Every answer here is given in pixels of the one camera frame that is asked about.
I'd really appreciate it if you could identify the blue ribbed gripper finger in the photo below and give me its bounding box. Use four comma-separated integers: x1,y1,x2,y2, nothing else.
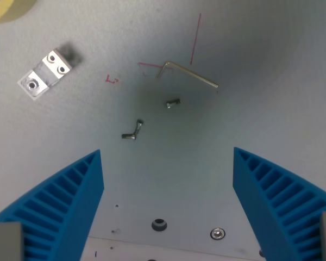
232,147,326,261
0,149,105,261

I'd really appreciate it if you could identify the silver table mounting screw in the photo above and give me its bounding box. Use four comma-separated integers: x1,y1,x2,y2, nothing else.
210,228,226,240

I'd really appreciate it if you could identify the silver hex key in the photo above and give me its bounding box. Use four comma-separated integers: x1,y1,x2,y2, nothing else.
156,61,219,89

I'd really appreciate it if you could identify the yellow masking tape roll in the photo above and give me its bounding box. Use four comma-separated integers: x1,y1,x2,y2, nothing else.
0,0,36,26

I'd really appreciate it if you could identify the aluminium bracket block with holes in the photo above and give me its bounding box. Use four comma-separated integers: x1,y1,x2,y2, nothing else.
17,48,72,101

